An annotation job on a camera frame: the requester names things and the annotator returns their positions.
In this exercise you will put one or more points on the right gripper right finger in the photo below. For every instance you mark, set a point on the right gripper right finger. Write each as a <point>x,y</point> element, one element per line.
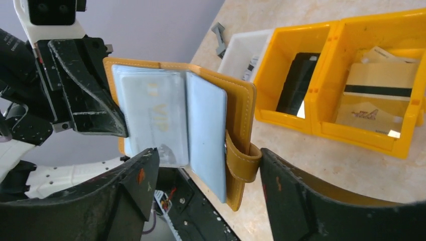
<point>302,206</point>

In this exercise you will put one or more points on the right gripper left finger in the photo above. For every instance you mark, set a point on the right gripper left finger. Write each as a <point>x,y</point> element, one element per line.
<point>111,206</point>

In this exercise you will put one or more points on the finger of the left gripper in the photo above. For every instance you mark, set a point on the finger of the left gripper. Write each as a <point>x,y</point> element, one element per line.
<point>85,87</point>

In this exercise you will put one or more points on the yellow double storage bin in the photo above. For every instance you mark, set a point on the yellow double storage bin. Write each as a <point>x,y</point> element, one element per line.
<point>341,44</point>

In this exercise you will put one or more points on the white storage bin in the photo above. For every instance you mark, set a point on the white storage bin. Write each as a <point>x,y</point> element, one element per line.
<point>244,54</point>

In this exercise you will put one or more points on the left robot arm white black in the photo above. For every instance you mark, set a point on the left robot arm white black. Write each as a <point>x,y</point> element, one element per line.
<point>25,180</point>

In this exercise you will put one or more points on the grey toy dumbbell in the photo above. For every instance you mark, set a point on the grey toy dumbbell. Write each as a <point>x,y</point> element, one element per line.
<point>218,30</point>

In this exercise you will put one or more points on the black item in bin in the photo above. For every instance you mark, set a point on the black item in bin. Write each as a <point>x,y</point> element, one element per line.
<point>295,87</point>

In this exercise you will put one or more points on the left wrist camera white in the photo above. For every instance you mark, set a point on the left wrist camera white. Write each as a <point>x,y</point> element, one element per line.
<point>50,19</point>

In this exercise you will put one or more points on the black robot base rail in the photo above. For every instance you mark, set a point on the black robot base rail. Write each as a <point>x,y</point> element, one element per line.
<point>181,211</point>

